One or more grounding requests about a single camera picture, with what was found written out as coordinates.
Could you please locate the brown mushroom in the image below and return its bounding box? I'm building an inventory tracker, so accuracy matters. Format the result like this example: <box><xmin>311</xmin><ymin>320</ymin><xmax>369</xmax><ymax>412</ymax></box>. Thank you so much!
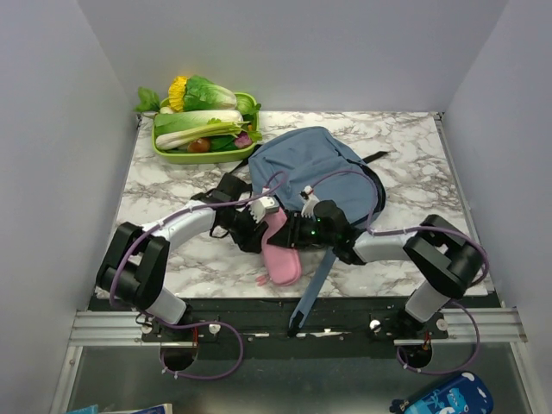
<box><xmin>187</xmin><ymin>138</ymin><xmax>211</xmax><ymax>154</ymax></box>

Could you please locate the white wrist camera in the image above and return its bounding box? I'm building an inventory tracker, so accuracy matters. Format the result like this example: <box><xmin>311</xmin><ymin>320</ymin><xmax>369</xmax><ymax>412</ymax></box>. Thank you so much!
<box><xmin>300</xmin><ymin>185</ymin><xmax>320</xmax><ymax>217</ymax></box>
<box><xmin>249</xmin><ymin>196</ymin><xmax>280</xmax><ymax>223</ymax></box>

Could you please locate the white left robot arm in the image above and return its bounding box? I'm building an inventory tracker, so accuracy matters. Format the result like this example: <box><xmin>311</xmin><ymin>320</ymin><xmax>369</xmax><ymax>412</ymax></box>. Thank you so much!
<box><xmin>96</xmin><ymin>173</ymin><xmax>267</xmax><ymax>341</ymax></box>

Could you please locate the blue shark pencil case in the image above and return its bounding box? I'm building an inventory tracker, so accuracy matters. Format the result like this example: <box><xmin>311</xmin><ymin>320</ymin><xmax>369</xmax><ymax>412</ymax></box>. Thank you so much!
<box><xmin>389</xmin><ymin>371</ymin><xmax>494</xmax><ymax>414</ymax></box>

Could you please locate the pink pencil case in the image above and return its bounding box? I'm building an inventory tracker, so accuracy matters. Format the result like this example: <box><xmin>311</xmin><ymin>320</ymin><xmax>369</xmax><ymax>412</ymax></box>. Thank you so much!
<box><xmin>256</xmin><ymin>209</ymin><xmax>302</xmax><ymax>286</ymax></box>

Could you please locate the purple onion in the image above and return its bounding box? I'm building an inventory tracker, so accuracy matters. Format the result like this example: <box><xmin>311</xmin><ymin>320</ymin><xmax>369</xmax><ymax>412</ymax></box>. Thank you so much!
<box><xmin>234</xmin><ymin>131</ymin><xmax>254</xmax><ymax>149</ymax></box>

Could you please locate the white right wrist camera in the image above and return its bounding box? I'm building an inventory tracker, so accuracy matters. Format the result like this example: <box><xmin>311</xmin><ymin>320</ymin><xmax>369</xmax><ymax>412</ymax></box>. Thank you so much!
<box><xmin>300</xmin><ymin>185</ymin><xmax>320</xmax><ymax>217</ymax></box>

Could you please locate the white napa cabbage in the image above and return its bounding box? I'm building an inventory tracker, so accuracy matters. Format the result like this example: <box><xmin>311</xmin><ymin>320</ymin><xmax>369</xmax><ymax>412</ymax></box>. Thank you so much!
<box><xmin>154</xmin><ymin>110</ymin><xmax>243</xmax><ymax>130</ymax></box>

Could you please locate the green lettuce head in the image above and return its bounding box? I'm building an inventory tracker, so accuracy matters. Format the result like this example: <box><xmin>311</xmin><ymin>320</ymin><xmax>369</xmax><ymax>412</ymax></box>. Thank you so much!
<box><xmin>183</xmin><ymin>75</ymin><xmax>237</xmax><ymax>111</ymax></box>

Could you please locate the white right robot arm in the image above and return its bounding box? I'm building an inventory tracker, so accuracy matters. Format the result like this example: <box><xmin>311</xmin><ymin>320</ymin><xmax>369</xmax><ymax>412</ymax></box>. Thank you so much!
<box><xmin>268</xmin><ymin>200</ymin><xmax>489</xmax><ymax>338</ymax></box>

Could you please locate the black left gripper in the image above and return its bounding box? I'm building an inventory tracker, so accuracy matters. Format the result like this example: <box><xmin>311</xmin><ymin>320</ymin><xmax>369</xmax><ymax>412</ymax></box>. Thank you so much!
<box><xmin>221</xmin><ymin>204</ymin><xmax>269</xmax><ymax>254</ymax></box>

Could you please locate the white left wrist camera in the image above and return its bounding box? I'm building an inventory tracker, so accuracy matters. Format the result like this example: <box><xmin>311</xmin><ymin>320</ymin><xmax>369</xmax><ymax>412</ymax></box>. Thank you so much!
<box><xmin>249</xmin><ymin>196</ymin><xmax>280</xmax><ymax>223</ymax></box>

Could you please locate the green plastic vegetable tray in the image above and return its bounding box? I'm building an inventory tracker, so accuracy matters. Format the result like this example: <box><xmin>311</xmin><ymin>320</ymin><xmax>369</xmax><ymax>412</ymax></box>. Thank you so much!
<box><xmin>152</xmin><ymin>92</ymin><xmax>261</xmax><ymax>165</ymax></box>

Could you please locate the blue fabric backpack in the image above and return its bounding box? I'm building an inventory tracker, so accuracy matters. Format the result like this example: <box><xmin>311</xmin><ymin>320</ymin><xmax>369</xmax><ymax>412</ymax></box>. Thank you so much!
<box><xmin>240</xmin><ymin>127</ymin><xmax>386</xmax><ymax>335</ymax></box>

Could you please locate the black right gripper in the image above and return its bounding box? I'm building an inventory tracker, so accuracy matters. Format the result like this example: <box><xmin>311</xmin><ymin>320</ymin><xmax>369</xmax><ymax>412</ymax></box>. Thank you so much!
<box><xmin>266</xmin><ymin>210</ymin><xmax>336</xmax><ymax>249</ymax></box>

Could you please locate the yellow flower vegetable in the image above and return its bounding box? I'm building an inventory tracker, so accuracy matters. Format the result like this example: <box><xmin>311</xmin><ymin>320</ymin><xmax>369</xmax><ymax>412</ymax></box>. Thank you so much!
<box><xmin>168</xmin><ymin>76</ymin><xmax>187</xmax><ymax>112</ymax></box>

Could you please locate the aluminium mounting rail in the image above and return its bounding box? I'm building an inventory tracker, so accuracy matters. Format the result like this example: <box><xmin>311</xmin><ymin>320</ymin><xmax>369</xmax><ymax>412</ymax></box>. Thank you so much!
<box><xmin>68</xmin><ymin>306</ymin><xmax>528</xmax><ymax>348</ymax></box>

